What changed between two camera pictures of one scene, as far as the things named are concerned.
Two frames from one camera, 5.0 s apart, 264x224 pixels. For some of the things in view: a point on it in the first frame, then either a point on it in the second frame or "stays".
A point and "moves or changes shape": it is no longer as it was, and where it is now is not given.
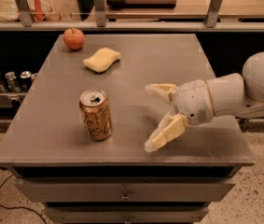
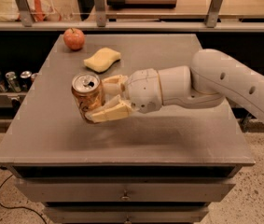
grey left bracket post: (22, 5) stays
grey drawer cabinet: (76, 143) stays
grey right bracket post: (215, 6) stays
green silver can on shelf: (12, 81) stays
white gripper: (192, 102) -> (143, 89)
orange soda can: (96, 112) moves or changes shape
